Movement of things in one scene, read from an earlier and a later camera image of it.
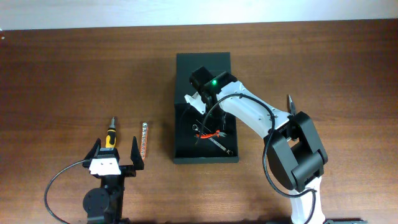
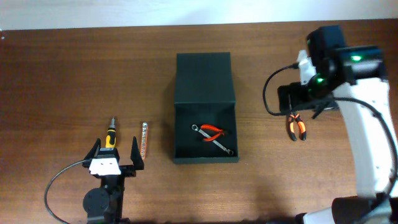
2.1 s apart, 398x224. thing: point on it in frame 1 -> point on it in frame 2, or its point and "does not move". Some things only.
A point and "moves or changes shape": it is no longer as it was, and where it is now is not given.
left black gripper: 130,171 does not move
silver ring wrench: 228,151 does not move
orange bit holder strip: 143,140 does not move
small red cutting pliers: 217,133 moves or changes shape
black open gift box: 198,138 does not move
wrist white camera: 196,101 -> 307,68
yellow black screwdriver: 111,139 does not move
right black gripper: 211,126 -> 296,104
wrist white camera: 104,167 does not move
